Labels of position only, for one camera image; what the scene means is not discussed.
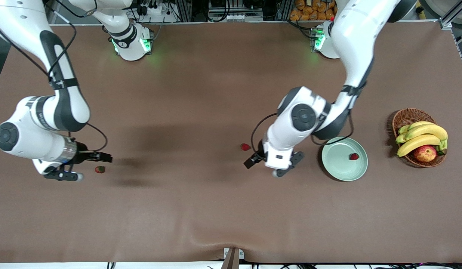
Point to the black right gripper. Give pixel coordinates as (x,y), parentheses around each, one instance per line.
(81,155)

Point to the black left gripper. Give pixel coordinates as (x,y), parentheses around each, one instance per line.
(252,161)

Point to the dark red green strawberry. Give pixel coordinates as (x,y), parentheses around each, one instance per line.
(99,169)

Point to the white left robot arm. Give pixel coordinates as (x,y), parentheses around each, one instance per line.
(350,37)

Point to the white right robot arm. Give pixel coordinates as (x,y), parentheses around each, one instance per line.
(21,138)

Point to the pale green plate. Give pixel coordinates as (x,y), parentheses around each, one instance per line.
(339,166)

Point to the brown table mat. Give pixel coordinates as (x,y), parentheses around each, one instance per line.
(201,194)

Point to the white terminal block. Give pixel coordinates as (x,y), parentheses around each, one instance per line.
(240,17)

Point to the greenish yellow banana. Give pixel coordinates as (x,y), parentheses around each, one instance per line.
(400,139)
(416,124)

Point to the white power strip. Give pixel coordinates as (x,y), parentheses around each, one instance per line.
(156,10)

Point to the brown wicker basket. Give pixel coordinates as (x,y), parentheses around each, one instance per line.
(407,116)

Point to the bag of orange buns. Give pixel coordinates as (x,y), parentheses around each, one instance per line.
(309,11)

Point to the red yellow apple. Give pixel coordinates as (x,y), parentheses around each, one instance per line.
(425,153)

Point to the large yellow banana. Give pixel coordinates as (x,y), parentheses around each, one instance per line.
(429,130)

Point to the grey metal clamp bracket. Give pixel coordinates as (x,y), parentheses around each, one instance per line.
(240,254)

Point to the grey camera pole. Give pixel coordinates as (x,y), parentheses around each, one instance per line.
(231,261)

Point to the aluminium frame profile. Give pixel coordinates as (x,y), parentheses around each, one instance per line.
(453,15)

